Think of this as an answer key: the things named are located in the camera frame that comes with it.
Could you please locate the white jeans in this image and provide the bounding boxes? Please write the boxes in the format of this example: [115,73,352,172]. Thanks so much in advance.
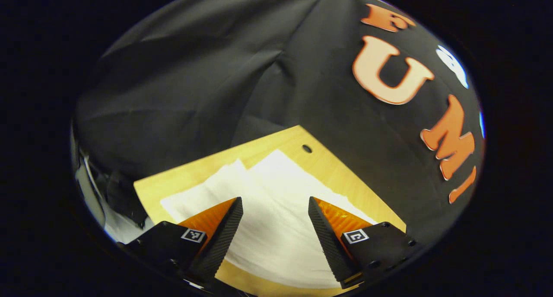
[160,149,378,289]

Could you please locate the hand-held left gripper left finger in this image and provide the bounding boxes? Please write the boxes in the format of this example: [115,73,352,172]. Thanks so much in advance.
[118,197,244,287]

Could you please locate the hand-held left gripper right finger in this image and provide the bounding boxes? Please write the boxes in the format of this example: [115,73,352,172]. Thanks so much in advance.
[308,197,422,290]

